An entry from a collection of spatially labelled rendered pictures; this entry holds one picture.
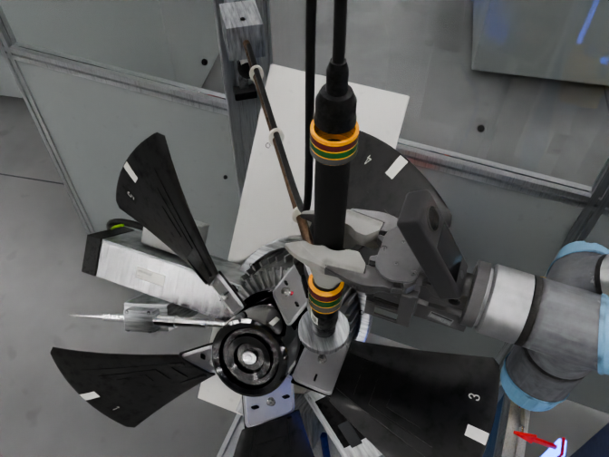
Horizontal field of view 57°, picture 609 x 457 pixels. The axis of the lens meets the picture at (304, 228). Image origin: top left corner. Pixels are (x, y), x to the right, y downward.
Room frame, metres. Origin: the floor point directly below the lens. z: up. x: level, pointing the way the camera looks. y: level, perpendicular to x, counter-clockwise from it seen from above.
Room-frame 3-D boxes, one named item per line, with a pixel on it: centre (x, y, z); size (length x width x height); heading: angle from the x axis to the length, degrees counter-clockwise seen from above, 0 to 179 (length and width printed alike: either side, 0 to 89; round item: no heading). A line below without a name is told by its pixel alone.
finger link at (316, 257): (0.35, -0.02, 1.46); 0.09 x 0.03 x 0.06; 79
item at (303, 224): (0.68, 0.05, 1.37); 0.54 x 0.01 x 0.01; 14
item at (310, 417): (0.39, 0.00, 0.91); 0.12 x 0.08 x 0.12; 159
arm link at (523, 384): (0.30, -0.29, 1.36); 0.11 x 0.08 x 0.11; 147
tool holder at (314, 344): (0.39, -0.02, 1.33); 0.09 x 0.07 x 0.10; 14
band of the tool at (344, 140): (0.38, -0.03, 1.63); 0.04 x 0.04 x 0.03
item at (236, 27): (0.99, 0.12, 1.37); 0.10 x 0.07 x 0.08; 14
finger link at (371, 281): (0.34, -0.07, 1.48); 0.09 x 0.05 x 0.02; 79
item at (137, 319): (0.52, 0.29, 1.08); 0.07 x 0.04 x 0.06; 79
